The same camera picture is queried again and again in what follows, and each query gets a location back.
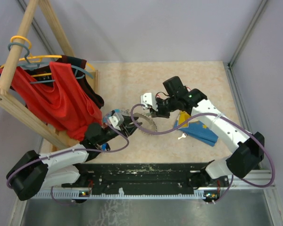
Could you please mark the key tag bunch on blue disc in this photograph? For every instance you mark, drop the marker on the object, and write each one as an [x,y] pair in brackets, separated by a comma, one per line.
[105,146]

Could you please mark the aluminium frame rail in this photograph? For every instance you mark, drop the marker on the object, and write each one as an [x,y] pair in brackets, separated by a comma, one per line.
[257,65]

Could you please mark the yellow blue cartoon cloth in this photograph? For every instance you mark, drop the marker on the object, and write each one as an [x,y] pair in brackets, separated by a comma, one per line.
[199,131]

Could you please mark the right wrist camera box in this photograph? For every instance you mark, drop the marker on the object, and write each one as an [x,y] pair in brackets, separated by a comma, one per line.
[148,100]

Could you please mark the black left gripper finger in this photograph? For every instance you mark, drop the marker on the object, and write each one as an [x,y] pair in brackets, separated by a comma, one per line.
[128,130]
[127,120]

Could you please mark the wooden clothes rack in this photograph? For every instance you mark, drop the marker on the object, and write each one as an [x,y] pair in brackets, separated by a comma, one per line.
[8,102]

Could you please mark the yellow clothes hanger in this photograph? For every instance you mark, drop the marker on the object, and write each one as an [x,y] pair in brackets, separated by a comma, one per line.
[28,57]

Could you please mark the loose silver key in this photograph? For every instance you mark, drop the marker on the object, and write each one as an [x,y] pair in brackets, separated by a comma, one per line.
[184,135]

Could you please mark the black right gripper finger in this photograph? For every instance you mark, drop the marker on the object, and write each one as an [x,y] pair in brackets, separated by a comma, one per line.
[161,115]
[153,112]

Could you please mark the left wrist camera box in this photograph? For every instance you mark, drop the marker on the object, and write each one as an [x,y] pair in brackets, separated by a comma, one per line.
[116,120]

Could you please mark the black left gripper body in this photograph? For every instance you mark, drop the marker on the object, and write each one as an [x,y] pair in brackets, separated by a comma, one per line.
[110,134]

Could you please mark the red shirt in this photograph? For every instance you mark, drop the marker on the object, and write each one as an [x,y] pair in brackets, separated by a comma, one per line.
[64,105]

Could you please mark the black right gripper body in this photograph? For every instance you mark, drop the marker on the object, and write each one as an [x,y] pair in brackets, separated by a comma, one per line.
[167,105]

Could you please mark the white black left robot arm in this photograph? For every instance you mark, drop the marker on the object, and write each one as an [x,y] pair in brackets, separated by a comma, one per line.
[34,172]

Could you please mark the blue handled key ring disc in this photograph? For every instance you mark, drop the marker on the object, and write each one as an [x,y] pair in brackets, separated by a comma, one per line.
[105,118]

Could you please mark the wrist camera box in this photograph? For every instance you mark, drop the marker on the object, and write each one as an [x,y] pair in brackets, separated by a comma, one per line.
[116,120]
[148,100]

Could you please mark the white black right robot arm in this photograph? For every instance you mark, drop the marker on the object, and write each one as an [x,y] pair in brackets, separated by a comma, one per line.
[246,149]

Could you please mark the teal clothes hanger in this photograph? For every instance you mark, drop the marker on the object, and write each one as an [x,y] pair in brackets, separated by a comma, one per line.
[33,67]

